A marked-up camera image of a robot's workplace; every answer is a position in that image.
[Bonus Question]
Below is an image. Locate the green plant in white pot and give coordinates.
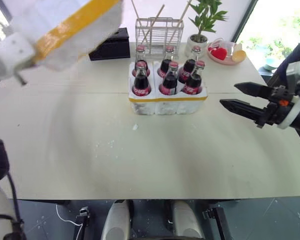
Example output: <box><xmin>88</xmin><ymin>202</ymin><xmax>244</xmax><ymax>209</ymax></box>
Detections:
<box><xmin>184</xmin><ymin>0</ymin><xmax>229</xmax><ymax>60</ymax></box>

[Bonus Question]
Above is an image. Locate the white floor cable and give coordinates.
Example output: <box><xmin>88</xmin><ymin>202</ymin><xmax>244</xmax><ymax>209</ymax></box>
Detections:
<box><xmin>55</xmin><ymin>203</ymin><xmax>84</xmax><ymax>228</ymax></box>

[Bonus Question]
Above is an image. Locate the yellow round object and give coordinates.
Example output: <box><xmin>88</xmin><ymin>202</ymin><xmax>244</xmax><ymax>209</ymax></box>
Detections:
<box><xmin>231</xmin><ymin>49</ymin><xmax>247</xmax><ymax>63</ymax></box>

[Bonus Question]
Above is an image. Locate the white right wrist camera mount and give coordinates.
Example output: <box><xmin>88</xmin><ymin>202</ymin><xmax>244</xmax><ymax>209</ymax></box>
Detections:
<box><xmin>276</xmin><ymin>58</ymin><xmax>300</xmax><ymax>130</ymax></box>

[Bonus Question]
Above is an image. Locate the white foam crate yellow tape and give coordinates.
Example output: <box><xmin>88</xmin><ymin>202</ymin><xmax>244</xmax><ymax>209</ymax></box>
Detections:
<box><xmin>127</xmin><ymin>59</ymin><xmax>209</xmax><ymax>117</ymax></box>

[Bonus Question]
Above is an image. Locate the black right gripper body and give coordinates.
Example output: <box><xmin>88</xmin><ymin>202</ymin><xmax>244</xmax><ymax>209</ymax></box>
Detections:
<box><xmin>264</xmin><ymin>85</ymin><xmax>295</xmax><ymax>126</ymax></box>

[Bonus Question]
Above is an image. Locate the white foam lid yellow tape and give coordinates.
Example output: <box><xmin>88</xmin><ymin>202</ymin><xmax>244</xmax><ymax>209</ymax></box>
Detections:
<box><xmin>9</xmin><ymin>0</ymin><xmax>124</xmax><ymax>74</ymax></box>

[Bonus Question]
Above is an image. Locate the dark navy shape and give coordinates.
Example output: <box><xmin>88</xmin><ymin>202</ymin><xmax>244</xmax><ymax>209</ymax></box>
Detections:
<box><xmin>265</xmin><ymin>30</ymin><xmax>300</xmax><ymax>88</ymax></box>

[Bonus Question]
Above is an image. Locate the silver rounded robot leg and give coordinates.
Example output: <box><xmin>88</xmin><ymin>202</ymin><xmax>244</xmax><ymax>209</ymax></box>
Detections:
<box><xmin>100</xmin><ymin>199</ymin><xmax>131</xmax><ymax>240</ymax></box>
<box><xmin>170</xmin><ymin>199</ymin><xmax>204</xmax><ymax>240</ymax></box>

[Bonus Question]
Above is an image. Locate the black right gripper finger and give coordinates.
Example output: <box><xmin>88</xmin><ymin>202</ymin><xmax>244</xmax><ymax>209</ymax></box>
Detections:
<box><xmin>219</xmin><ymin>98</ymin><xmax>269</xmax><ymax>129</ymax></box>
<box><xmin>233</xmin><ymin>81</ymin><xmax>272</xmax><ymax>98</ymax></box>

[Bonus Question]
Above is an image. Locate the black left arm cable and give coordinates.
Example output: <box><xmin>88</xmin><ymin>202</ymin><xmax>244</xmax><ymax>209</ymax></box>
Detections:
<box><xmin>5</xmin><ymin>171</ymin><xmax>25</xmax><ymax>240</ymax></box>

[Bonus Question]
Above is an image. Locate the black table frame leg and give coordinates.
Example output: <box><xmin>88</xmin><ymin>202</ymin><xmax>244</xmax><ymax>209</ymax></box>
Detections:
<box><xmin>201</xmin><ymin>205</ymin><xmax>232</xmax><ymax>240</ymax></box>
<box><xmin>75</xmin><ymin>205</ymin><xmax>91</xmax><ymax>240</ymax></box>

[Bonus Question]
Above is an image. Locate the black rectangular box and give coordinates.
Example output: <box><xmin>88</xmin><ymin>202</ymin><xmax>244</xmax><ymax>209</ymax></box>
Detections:
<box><xmin>88</xmin><ymin>27</ymin><xmax>132</xmax><ymax>62</ymax></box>

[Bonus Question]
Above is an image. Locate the dark window frame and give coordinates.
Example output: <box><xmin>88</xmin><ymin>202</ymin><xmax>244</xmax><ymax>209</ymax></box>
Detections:
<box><xmin>230</xmin><ymin>0</ymin><xmax>259</xmax><ymax>44</ymax></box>

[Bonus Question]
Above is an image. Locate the wooden stick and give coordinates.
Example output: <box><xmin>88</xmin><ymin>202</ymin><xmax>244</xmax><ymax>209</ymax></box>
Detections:
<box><xmin>141</xmin><ymin>4</ymin><xmax>166</xmax><ymax>44</ymax></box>
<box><xmin>130</xmin><ymin>0</ymin><xmax>148</xmax><ymax>44</ymax></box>
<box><xmin>170</xmin><ymin>0</ymin><xmax>193</xmax><ymax>41</ymax></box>

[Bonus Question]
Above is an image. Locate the glass cola bottle red cap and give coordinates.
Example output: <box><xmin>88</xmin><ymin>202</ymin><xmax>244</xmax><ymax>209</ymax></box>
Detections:
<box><xmin>177</xmin><ymin>45</ymin><xmax>203</xmax><ymax>85</ymax></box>
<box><xmin>183</xmin><ymin>60</ymin><xmax>206</xmax><ymax>96</ymax></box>
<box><xmin>158</xmin><ymin>45</ymin><xmax>176</xmax><ymax>79</ymax></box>
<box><xmin>159</xmin><ymin>61</ymin><xmax>179</xmax><ymax>96</ymax></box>
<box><xmin>134</xmin><ymin>45</ymin><xmax>148</xmax><ymax>76</ymax></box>
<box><xmin>131</xmin><ymin>61</ymin><xmax>152</xmax><ymax>97</ymax></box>

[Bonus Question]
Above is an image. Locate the clear plastic container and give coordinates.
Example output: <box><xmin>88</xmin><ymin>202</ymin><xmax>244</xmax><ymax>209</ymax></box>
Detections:
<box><xmin>207</xmin><ymin>37</ymin><xmax>238</xmax><ymax>58</ymax></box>

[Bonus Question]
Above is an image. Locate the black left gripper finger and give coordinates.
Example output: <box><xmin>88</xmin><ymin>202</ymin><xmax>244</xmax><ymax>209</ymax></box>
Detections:
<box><xmin>13</xmin><ymin>69</ymin><xmax>29</xmax><ymax>86</ymax></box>

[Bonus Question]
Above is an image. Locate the red heart shaped object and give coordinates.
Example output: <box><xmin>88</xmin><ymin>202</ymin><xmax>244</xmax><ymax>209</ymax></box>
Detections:
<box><xmin>211</xmin><ymin>47</ymin><xmax>228</xmax><ymax>61</ymax></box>

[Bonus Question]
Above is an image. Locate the pink round plate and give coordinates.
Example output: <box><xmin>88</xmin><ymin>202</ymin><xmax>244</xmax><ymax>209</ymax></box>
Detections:
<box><xmin>205</xmin><ymin>40</ymin><xmax>247</xmax><ymax>67</ymax></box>

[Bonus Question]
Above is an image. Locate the silver wire rack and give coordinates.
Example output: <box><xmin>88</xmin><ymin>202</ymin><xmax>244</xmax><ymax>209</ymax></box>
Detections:
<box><xmin>135</xmin><ymin>16</ymin><xmax>185</xmax><ymax>56</ymax></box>

